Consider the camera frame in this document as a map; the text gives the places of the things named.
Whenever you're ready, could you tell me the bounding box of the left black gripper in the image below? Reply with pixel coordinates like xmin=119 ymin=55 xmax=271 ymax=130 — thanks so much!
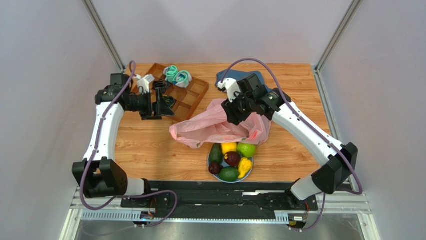
xmin=125 ymin=88 xmax=175 ymax=121

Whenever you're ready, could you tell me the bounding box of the blue cloth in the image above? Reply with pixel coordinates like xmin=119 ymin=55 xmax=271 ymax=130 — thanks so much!
xmin=215 ymin=69 xmax=272 ymax=93

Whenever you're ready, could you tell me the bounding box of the light green fake apple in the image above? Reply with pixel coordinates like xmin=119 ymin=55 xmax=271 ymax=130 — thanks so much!
xmin=237 ymin=142 xmax=257 ymax=158

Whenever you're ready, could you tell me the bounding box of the pink plastic bag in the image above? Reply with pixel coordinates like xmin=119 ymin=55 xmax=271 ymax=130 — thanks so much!
xmin=169 ymin=98 xmax=272 ymax=149

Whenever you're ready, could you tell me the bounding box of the yellow fake lemon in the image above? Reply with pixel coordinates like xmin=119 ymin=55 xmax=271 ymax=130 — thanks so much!
xmin=220 ymin=142 xmax=238 ymax=155

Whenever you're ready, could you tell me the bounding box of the dark purple fake mangosteen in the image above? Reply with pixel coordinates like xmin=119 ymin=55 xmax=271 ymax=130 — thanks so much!
xmin=223 ymin=151 xmax=242 ymax=168

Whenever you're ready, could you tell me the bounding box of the yellow fake pear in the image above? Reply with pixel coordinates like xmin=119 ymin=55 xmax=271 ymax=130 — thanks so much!
xmin=238 ymin=157 xmax=253 ymax=179

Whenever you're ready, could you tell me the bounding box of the green fake avocado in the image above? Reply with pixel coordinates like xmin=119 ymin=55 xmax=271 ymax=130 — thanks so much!
xmin=208 ymin=143 xmax=224 ymax=165

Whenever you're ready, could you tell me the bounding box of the dark red fake fruit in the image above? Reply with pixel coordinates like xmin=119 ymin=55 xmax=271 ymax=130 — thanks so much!
xmin=208 ymin=162 xmax=224 ymax=175

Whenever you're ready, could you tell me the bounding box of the green fake lime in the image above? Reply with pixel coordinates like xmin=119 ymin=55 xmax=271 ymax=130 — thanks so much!
xmin=217 ymin=166 xmax=239 ymax=183

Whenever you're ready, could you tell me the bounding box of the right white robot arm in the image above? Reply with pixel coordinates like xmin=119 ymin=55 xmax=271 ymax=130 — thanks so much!
xmin=217 ymin=74 xmax=358 ymax=209

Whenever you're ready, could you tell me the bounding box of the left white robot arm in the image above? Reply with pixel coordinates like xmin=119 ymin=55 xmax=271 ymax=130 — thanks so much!
xmin=71 ymin=73 xmax=175 ymax=210

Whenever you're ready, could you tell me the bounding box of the wooden compartment tray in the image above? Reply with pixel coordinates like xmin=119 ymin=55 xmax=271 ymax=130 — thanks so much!
xmin=135 ymin=63 xmax=209 ymax=122

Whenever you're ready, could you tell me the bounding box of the teal grey rolled sock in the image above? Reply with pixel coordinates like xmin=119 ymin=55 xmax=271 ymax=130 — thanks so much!
xmin=173 ymin=70 xmax=193 ymax=88

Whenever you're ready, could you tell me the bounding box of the teal white rolled sock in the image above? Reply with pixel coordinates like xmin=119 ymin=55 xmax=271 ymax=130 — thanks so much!
xmin=163 ymin=65 xmax=179 ymax=84

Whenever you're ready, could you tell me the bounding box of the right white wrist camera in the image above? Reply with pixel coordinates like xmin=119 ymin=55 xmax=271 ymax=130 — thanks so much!
xmin=217 ymin=78 xmax=242 ymax=103

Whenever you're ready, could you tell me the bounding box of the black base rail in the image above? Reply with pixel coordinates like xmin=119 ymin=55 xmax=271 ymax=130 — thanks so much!
xmin=121 ymin=181 xmax=320 ymax=221

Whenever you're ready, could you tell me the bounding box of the left aluminium corner post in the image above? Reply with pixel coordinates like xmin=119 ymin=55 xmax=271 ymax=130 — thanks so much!
xmin=81 ymin=0 xmax=126 ymax=73

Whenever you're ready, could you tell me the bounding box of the aluminium corner post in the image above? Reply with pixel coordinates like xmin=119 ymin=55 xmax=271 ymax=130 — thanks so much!
xmin=315 ymin=0 xmax=363 ymax=73
xmin=81 ymin=0 xmax=126 ymax=73

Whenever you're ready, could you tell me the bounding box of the aluminium frame rail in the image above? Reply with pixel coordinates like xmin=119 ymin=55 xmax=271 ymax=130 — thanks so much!
xmin=60 ymin=181 xmax=380 ymax=240

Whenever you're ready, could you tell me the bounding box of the right aluminium corner post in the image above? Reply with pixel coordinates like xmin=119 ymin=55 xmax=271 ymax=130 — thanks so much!
xmin=315 ymin=0 xmax=363 ymax=73

